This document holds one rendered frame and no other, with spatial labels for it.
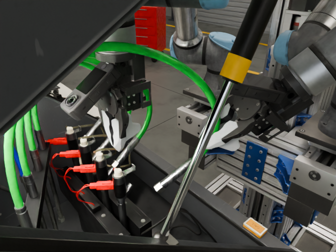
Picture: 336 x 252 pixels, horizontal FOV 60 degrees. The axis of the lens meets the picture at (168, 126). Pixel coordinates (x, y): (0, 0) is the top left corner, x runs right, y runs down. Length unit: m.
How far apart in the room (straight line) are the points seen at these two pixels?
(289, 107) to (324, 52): 0.11
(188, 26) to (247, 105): 0.62
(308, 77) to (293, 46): 0.17
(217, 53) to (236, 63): 0.95
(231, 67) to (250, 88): 0.27
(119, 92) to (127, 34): 0.10
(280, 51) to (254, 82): 0.19
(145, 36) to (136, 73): 4.29
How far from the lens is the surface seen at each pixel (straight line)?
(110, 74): 0.52
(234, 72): 0.23
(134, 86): 0.54
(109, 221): 0.76
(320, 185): 1.00
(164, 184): 0.60
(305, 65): 0.52
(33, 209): 0.66
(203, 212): 0.88
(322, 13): 0.71
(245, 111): 0.54
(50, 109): 0.88
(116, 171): 0.65
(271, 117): 0.54
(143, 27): 4.81
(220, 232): 0.87
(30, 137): 0.71
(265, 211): 1.52
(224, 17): 7.79
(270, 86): 0.53
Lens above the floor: 1.54
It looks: 30 degrees down
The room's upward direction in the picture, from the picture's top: straight up
